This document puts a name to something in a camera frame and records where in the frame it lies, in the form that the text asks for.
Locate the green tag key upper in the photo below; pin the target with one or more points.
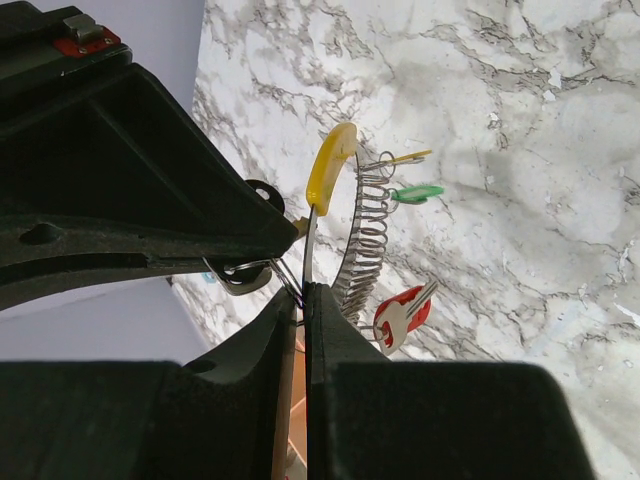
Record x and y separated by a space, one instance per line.
415 195

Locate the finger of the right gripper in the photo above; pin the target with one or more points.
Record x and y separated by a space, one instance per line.
43 255

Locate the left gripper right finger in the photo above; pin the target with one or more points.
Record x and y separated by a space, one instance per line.
372 418

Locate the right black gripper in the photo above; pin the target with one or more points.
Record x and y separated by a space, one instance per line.
115 147

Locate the yellow tag key upper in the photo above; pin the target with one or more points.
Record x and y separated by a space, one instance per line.
407 158

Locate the black tag key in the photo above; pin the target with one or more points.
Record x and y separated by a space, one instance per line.
245 278

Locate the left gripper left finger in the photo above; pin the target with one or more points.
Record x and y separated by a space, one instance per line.
223 415

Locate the peach plastic desk organizer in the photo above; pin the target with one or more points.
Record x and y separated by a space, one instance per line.
289 459

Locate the red tag key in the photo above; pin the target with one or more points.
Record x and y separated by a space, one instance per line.
401 314

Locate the metal coil keyring yellow handle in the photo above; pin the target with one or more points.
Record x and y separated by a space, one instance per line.
367 238

